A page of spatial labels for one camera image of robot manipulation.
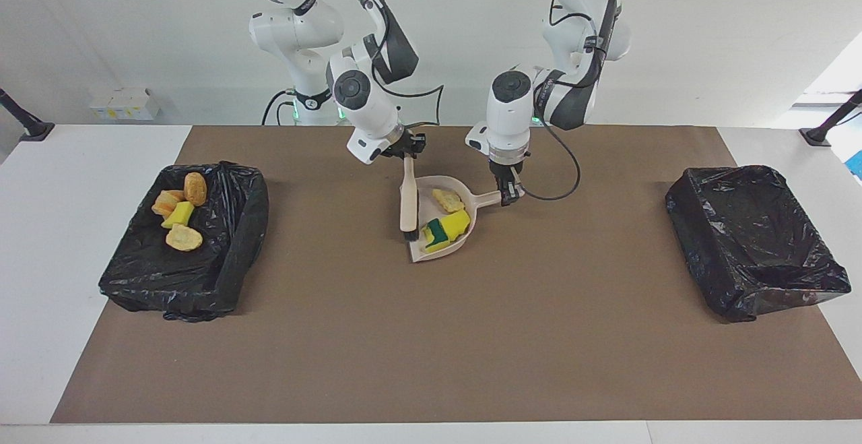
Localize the small yellow sponge piece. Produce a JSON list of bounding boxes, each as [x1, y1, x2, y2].
[[160, 201, 196, 230]]

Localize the green and yellow sponge piece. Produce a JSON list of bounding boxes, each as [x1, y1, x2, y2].
[[421, 217, 452, 253]]

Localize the orange striped sponge chunk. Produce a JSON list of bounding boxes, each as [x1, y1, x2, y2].
[[152, 189, 185, 218], [165, 223, 203, 253]]

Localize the pale beige sponge chunk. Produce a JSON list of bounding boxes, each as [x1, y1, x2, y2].
[[431, 188, 465, 214]]

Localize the bin lined with black bag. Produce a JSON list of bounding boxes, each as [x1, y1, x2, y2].
[[665, 164, 853, 323], [98, 161, 270, 323]]

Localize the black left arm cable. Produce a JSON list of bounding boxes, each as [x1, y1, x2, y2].
[[522, 0, 624, 201]]

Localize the brown bread-like sponge chunk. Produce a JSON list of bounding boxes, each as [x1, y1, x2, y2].
[[183, 172, 208, 207]]

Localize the black base power cable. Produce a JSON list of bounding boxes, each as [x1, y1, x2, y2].
[[261, 89, 297, 126]]

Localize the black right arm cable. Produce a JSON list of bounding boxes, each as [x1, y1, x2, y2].
[[232, 0, 445, 129]]

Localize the black stand with base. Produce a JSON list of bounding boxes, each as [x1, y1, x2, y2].
[[799, 90, 862, 148], [0, 88, 55, 142]]

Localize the brown table mat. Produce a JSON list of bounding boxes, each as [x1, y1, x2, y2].
[[51, 125, 862, 424]]

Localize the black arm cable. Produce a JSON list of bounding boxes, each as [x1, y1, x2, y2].
[[232, 0, 445, 129], [522, 0, 624, 201]]

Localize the beige plastic dustpan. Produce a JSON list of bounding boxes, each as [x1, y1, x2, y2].
[[407, 175, 504, 263]]

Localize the beige hand brush black bristles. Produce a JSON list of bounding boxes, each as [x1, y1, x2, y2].
[[399, 156, 421, 243]]

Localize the large yellow sponge piece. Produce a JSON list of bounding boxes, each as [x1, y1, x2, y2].
[[438, 210, 472, 243]]

